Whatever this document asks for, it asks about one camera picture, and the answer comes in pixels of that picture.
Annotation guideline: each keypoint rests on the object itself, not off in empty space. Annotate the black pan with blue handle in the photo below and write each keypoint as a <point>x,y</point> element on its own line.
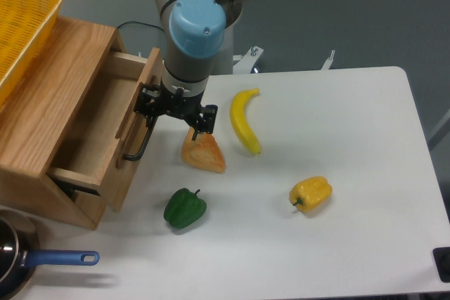
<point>21,253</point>

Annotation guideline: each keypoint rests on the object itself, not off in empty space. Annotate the wooden top drawer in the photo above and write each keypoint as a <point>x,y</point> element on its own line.
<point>106,128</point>

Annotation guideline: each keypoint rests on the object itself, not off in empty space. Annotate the wooden drawer cabinet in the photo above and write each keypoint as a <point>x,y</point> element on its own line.
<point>39,112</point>

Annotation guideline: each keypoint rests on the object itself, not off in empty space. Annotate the green bell pepper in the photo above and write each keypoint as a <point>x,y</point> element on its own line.
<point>184,208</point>

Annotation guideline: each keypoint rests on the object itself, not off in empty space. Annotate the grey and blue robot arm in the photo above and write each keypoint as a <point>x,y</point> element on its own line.
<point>195,31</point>

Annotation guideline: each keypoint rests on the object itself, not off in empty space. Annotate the yellow plastic basket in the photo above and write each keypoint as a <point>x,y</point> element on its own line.
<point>25,28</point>

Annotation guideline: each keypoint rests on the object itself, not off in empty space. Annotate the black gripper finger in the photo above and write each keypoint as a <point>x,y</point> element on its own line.
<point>147,103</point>
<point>204,121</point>

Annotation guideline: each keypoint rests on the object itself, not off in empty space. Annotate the black metal drawer handle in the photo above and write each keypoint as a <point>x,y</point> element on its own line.
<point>142,142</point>

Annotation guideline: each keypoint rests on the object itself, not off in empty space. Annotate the yellow bell pepper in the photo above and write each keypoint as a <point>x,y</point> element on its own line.
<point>310,193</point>

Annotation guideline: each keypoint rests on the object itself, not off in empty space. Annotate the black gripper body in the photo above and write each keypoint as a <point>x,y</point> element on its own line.
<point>179,105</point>

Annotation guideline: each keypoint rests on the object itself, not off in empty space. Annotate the triangular pastry bread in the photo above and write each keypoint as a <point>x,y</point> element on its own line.
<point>202,153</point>

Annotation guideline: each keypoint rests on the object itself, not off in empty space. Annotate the yellow banana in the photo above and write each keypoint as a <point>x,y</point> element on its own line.
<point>239,121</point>

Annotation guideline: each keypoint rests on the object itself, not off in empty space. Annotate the black corner clamp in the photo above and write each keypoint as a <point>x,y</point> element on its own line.
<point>441,256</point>

